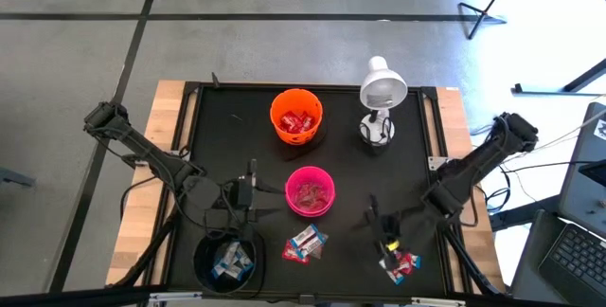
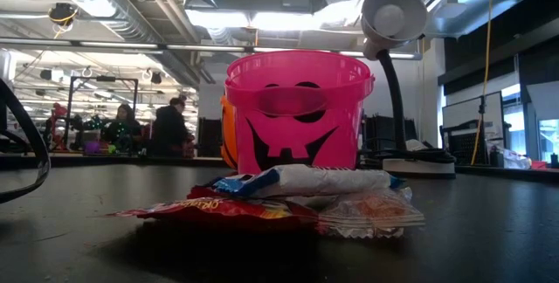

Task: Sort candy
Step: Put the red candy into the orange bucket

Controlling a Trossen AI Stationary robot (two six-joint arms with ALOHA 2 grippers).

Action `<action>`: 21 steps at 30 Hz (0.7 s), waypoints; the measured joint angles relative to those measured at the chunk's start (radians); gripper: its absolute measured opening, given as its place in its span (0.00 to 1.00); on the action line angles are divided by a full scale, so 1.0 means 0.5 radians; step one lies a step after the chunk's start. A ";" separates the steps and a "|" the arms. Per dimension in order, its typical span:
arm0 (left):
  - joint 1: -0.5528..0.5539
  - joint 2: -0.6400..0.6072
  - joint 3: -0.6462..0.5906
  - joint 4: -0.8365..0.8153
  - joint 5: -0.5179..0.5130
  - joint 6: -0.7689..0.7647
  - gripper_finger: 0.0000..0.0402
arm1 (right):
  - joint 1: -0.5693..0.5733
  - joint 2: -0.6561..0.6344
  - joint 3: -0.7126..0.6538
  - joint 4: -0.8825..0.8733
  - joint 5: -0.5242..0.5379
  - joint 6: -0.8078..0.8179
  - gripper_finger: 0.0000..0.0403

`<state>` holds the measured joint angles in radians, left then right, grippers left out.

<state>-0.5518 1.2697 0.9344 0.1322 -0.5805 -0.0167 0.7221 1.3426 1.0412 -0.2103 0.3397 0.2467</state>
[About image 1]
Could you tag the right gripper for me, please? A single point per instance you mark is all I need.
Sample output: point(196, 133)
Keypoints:
point(389, 229)

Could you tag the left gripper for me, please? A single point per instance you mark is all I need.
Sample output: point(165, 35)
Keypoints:
point(252, 224)

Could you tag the clear wrapper green candy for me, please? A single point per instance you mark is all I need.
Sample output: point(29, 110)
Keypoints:
point(303, 197)
point(318, 198)

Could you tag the blue white candy wrapper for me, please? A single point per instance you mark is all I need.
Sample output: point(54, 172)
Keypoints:
point(315, 237)
point(241, 257)
point(222, 264)
point(415, 260)
point(395, 277)
point(303, 245)

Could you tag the red Skittles candy bag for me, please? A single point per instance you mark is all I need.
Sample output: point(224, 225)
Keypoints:
point(291, 254)

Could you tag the red candy wrapper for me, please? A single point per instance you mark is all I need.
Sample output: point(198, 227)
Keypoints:
point(286, 123)

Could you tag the red bag white print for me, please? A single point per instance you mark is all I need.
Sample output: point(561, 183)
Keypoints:
point(304, 122)

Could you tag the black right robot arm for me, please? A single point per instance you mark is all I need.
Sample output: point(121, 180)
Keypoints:
point(478, 165)

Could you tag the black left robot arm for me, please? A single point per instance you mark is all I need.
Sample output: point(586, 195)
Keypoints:
point(142, 150)

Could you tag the pink pumpkin face bucket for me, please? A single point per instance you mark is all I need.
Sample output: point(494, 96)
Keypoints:
point(310, 174)

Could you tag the black bucket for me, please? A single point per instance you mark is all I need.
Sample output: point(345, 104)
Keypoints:
point(203, 259)

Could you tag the orange pumpkin bucket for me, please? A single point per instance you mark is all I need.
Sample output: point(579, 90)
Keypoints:
point(296, 101)

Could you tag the black desk leg bar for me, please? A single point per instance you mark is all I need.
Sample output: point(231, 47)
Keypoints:
point(525, 214)

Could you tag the white desk lamp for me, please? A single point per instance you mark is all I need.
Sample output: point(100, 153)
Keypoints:
point(383, 86)

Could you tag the dark laptop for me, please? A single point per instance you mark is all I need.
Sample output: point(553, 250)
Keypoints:
point(577, 259)

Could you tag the gray desk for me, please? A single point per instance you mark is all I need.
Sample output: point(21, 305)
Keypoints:
point(577, 203)

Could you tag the black beam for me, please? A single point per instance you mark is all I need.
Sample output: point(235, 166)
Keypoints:
point(71, 297)

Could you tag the black flat device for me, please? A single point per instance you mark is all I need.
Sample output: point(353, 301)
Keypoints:
point(594, 173)

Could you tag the black tripod stand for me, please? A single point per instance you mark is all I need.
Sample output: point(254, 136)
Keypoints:
point(484, 13)

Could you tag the gray floor foot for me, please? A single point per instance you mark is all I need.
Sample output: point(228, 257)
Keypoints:
point(16, 177)

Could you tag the black floor stand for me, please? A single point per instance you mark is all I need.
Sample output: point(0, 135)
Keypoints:
point(587, 75)

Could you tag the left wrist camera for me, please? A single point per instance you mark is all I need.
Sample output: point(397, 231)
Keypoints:
point(244, 193)

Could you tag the silver bracket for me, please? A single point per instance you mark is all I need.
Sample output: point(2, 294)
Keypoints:
point(175, 296)
point(438, 302)

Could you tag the small silver bracket plate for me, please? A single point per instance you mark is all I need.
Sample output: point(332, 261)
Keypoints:
point(436, 162)

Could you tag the black table frame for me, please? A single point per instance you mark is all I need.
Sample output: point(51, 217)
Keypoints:
point(308, 85)

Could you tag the small black post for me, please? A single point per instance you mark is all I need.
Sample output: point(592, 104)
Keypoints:
point(215, 81)

